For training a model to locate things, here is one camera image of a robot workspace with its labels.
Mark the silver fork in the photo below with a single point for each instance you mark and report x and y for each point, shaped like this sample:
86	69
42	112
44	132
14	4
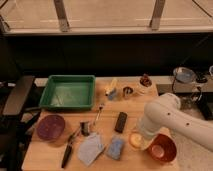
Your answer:
101	106

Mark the small black clip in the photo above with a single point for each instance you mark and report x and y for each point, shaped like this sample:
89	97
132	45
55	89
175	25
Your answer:
85	131

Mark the small metal cup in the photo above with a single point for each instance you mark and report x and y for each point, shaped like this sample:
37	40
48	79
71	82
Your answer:
127	92

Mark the green plastic tray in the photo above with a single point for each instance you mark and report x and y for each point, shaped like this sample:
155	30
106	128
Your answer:
68	92

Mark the light blue cloth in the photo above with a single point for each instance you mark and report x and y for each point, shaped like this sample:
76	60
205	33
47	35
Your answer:
90	149

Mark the white cup with brown contents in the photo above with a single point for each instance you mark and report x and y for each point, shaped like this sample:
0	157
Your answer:
144	84

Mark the red bowl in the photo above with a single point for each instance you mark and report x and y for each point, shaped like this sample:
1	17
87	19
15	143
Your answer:
162	149

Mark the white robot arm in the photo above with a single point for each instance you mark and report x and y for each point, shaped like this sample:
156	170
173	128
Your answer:
164	111

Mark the black rectangular block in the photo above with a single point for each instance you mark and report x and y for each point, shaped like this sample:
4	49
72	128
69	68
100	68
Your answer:
120	123

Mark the blue sponge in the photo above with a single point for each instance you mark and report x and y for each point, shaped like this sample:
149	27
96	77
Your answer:
115	148

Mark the black chair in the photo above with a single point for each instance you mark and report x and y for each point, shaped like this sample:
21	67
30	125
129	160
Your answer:
10	119

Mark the black handled knife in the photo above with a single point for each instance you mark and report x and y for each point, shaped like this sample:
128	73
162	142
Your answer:
68	149

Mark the yellow apple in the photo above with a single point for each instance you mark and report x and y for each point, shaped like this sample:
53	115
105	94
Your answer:
136	140

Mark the purple plate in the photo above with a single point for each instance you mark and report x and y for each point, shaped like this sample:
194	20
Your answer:
50	127

